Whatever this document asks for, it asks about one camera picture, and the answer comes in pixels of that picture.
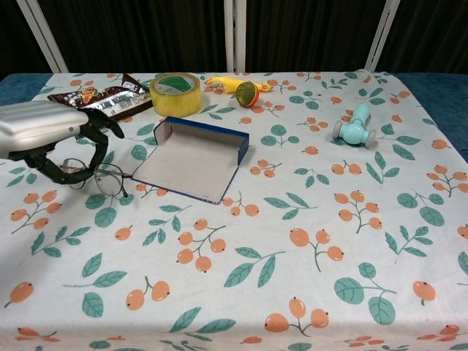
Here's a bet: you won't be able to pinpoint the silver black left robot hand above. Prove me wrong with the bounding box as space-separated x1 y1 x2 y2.
0 101 126 191

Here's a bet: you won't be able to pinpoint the black-rimmed eyeglasses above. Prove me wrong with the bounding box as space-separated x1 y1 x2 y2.
60 157 132 199

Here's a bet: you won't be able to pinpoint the blue glasses case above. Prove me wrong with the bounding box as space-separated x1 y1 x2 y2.
130 116 251 205

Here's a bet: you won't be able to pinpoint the brown snack bag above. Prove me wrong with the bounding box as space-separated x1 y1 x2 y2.
47 72 154 124

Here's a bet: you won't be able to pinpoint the yellowish packing tape roll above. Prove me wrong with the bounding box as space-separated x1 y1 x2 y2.
148 72 203 118

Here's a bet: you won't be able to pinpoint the black pleated curtain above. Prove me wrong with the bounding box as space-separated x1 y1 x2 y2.
0 0 468 74

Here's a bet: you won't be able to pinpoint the green orange ball toy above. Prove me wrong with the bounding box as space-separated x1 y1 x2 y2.
235 80 261 108

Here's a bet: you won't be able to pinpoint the white fruit print tablecloth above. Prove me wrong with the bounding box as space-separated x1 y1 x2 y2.
0 70 468 351

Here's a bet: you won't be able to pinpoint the teal massage roller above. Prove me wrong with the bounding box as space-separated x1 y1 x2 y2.
331 103 377 148

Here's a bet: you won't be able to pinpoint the white slanted frame post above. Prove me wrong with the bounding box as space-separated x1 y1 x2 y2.
363 0 398 71
16 0 69 73

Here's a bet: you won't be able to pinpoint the white upright frame post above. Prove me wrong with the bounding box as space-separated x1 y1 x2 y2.
223 0 248 73

